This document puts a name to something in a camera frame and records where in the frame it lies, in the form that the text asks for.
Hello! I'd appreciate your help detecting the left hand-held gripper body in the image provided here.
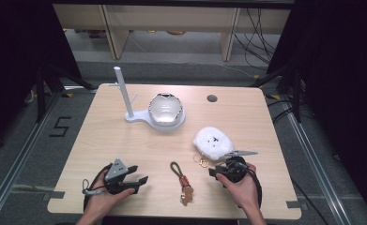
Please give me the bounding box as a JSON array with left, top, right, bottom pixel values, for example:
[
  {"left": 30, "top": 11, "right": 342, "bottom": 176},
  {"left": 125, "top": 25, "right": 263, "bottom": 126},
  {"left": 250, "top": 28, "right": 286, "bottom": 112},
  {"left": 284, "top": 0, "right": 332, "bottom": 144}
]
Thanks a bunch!
[{"left": 104, "top": 157, "right": 138, "bottom": 195}]

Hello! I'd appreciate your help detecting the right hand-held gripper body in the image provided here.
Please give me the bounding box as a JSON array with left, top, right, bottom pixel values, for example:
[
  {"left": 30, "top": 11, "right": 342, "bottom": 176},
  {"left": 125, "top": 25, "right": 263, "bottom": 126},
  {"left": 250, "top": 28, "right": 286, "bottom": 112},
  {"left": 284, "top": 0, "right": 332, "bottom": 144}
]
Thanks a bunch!
[{"left": 222, "top": 150, "right": 259, "bottom": 184}]

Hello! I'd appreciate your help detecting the white fluffy plush keychain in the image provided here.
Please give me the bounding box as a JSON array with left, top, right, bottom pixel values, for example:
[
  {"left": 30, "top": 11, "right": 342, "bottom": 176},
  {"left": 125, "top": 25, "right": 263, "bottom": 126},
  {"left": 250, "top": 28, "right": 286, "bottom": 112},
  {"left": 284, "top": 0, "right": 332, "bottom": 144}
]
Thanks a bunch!
[{"left": 191, "top": 126, "right": 236, "bottom": 169}]

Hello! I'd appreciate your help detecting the white key stand with tray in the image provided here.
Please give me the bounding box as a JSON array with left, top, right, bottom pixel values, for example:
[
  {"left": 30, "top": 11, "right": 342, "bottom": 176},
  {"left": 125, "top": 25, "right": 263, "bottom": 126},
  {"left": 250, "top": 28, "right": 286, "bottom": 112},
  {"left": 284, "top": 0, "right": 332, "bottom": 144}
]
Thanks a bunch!
[{"left": 107, "top": 66, "right": 187, "bottom": 132}]

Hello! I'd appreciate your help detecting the person's right hand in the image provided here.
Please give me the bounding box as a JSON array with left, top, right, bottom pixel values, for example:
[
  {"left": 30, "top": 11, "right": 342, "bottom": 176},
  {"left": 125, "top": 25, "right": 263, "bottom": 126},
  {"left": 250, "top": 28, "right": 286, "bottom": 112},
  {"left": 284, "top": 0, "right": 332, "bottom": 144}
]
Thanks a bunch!
[{"left": 216, "top": 163, "right": 260, "bottom": 214}]

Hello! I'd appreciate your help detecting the person's left hand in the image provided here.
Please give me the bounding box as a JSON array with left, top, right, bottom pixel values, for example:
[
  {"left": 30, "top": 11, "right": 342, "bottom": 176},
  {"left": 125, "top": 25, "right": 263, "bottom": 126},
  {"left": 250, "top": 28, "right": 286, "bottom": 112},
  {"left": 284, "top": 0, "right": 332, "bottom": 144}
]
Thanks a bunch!
[{"left": 84, "top": 171, "right": 136, "bottom": 219}]

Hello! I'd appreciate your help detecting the grey tape strip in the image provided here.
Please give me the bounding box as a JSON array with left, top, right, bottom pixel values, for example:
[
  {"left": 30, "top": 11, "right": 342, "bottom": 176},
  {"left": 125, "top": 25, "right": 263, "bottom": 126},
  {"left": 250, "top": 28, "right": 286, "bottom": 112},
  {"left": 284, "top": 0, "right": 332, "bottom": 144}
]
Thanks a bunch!
[{"left": 285, "top": 200, "right": 309, "bottom": 210}]

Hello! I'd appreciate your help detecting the black metal stand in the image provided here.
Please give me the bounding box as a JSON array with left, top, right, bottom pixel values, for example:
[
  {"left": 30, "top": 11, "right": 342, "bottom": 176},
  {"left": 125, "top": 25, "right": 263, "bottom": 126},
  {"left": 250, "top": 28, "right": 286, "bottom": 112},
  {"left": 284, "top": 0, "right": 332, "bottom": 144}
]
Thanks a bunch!
[
  {"left": 35, "top": 65, "right": 99, "bottom": 124},
  {"left": 250, "top": 65, "right": 303, "bottom": 124}
]

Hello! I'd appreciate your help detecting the black curtain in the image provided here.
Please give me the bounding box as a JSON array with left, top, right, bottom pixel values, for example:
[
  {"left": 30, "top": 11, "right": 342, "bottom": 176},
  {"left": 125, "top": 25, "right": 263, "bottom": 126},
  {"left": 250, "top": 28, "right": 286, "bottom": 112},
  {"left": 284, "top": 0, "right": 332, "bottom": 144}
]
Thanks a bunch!
[
  {"left": 267, "top": 0, "right": 367, "bottom": 224},
  {"left": 0, "top": 0, "right": 83, "bottom": 154}
]

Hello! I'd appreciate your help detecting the light wooden shelf unit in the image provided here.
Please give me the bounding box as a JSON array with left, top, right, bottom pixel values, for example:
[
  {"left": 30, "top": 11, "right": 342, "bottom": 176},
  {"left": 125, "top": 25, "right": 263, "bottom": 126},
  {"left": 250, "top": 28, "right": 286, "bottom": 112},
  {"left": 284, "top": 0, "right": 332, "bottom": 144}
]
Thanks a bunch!
[{"left": 53, "top": 3, "right": 292, "bottom": 62}]

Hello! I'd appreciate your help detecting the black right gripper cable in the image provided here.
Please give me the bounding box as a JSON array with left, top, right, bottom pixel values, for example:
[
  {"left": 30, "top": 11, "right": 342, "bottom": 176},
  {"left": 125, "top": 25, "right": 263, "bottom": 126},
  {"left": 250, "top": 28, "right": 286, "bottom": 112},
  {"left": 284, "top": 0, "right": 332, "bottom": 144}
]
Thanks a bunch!
[{"left": 246, "top": 167, "right": 264, "bottom": 210}]

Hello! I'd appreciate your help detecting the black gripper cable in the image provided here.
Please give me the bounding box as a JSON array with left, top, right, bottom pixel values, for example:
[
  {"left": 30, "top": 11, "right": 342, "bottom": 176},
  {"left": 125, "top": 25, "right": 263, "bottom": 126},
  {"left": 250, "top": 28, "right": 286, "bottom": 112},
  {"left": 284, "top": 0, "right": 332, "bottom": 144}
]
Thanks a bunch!
[
  {"left": 83, "top": 162, "right": 114, "bottom": 214},
  {"left": 246, "top": 167, "right": 264, "bottom": 210}
]

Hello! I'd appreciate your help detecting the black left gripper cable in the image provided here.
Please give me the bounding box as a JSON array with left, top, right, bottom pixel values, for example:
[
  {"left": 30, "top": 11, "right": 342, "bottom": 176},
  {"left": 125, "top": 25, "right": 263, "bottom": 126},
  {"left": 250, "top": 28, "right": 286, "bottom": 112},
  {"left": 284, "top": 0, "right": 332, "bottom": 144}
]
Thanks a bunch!
[{"left": 83, "top": 162, "right": 114, "bottom": 214}]

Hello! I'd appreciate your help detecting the grey cable plug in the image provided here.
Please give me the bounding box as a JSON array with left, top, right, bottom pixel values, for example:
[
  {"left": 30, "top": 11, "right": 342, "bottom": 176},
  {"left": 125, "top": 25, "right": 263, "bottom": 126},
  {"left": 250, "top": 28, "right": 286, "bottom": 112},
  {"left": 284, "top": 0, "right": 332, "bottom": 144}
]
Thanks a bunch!
[{"left": 82, "top": 178, "right": 105, "bottom": 197}]

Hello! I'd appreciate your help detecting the aluminium floor rail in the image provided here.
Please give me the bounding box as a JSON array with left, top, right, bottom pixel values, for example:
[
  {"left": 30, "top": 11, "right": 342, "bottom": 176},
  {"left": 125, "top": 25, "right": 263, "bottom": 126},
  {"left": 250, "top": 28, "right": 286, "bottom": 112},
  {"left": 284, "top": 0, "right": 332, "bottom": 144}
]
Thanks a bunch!
[
  {"left": 0, "top": 93, "right": 62, "bottom": 225},
  {"left": 281, "top": 97, "right": 352, "bottom": 225}
]

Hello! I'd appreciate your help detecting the white floor cable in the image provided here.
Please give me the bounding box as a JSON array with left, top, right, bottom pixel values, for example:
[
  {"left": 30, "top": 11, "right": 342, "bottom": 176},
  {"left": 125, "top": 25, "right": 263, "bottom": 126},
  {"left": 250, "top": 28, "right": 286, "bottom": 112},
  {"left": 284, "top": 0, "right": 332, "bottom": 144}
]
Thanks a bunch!
[{"left": 184, "top": 60, "right": 258, "bottom": 79}]

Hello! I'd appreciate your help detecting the bundle of black cables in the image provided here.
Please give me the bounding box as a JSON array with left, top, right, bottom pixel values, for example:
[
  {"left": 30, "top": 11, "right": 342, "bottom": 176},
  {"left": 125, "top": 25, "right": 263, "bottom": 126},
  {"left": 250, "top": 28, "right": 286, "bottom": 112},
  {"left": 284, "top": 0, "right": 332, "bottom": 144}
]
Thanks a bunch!
[{"left": 233, "top": 7, "right": 283, "bottom": 72}]

